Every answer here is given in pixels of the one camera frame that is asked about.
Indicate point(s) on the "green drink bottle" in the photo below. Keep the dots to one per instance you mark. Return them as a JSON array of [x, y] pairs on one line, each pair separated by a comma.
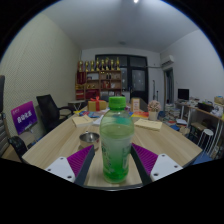
[[116, 143]]

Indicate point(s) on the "cluttered wooden desk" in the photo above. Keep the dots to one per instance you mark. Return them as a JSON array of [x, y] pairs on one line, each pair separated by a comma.
[[206, 113]]

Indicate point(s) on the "small white side table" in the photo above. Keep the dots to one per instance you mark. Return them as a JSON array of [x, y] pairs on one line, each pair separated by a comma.
[[77, 104]]

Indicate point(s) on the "grey ribbed suitcase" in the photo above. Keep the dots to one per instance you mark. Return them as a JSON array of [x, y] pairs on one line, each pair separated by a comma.
[[2, 133]]

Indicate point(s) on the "pale yellow book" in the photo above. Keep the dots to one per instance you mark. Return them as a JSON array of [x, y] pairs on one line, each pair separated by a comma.
[[82, 120], [148, 124]]

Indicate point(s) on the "black framed glass door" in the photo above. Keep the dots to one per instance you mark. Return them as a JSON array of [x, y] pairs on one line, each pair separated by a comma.
[[138, 78]]

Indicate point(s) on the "black laptop bag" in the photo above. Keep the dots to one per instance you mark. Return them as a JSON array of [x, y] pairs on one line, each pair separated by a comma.
[[1, 93]]

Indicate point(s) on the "yellow gift box red ribbon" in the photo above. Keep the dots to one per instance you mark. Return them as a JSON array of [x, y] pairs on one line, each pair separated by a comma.
[[96, 105]]

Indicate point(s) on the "white wall air conditioner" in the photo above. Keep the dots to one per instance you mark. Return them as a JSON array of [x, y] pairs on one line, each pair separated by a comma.
[[167, 60]]

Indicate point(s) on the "wooden shelf unit with trophies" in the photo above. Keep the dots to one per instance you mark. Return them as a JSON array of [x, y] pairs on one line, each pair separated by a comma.
[[98, 81]]

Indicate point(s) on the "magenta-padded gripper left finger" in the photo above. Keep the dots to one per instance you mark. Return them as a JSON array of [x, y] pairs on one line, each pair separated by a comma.
[[60, 166]]

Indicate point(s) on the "orange book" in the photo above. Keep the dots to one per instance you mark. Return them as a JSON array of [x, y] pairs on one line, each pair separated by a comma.
[[140, 114]]

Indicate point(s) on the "small steel cup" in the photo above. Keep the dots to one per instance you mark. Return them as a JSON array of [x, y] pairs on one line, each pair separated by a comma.
[[88, 140]]

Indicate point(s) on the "black office chair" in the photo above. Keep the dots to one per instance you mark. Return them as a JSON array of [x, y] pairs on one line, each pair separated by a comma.
[[50, 110]]

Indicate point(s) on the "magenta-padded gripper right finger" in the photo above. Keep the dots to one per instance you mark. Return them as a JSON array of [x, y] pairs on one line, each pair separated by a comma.
[[165, 165]]

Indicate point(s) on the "blue flat box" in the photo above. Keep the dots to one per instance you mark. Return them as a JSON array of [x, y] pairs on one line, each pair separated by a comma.
[[88, 114]]

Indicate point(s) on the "white paper sheet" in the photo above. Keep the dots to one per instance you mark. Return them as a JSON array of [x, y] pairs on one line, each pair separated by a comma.
[[97, 121]]

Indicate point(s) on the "black computer monitor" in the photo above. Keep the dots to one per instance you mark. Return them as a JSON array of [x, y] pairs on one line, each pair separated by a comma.
[[183, 94]]

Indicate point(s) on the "purple sign board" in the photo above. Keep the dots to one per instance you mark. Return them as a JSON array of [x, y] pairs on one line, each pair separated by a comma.
[[24, 117]]

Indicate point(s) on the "white round stool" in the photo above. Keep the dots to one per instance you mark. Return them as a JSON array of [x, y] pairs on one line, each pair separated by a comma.
[[205, 135]]

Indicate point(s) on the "beige standing box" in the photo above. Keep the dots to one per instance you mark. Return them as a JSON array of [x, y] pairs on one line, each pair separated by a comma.
[[135, 105]]

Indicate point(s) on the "potted pink flowers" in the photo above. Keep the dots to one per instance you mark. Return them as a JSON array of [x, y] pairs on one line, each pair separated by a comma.
[[154, 108]]

